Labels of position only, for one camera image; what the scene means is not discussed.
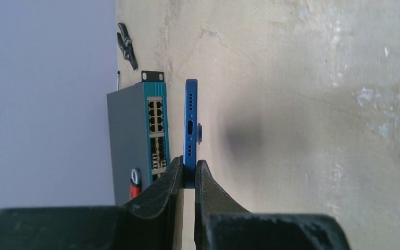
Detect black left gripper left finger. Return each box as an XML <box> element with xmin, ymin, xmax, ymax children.
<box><xmin>0</xmin><ymin>156</ymin><xmax>184</xmax><ymax>249</ymax></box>

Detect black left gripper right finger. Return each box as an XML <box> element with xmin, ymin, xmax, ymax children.
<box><xmin>194</xmin><ymin>160</ymin><xmax>351</xmax><ymax>249</ymax></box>

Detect blue smartphone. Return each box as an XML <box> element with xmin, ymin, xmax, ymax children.
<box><xmin>183</xmin><ymin>79</ymin><xmax>202</xmax><ymax>189</ymax></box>

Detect red handled adjustable wrench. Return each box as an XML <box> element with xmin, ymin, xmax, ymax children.
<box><xmin>130</xmin><ymin>168</ymin><xmax>142</xmax><ymax>199</ymax></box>

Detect black grey wire stripper pliers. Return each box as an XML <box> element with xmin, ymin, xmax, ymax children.
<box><xmin>117</xmin><ymin>22</ymin><xmax>138</xmax><ymax>70</ymax></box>

